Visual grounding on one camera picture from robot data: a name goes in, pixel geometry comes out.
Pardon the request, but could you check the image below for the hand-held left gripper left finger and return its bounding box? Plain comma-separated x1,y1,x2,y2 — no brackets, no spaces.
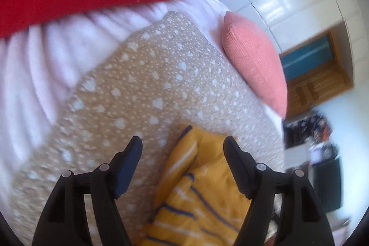
31,136,143,246

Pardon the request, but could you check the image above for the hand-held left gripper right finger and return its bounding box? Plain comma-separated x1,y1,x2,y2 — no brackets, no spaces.
223,136,335,246

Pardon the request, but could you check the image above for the yellow striped garment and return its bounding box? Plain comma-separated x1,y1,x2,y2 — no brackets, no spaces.
138,125,256,246

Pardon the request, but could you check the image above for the beige heart-print blanket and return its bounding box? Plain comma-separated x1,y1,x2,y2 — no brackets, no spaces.
7,11,286,246

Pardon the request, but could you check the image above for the dark cluttered cabinet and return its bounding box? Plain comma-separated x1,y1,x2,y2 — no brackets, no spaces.
283,109,343,213

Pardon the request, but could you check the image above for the pink pillow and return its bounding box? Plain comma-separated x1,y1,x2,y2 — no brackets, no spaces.
222,11,288,119

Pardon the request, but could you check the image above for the wooden door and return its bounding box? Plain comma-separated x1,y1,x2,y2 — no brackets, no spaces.
279,30,354,120

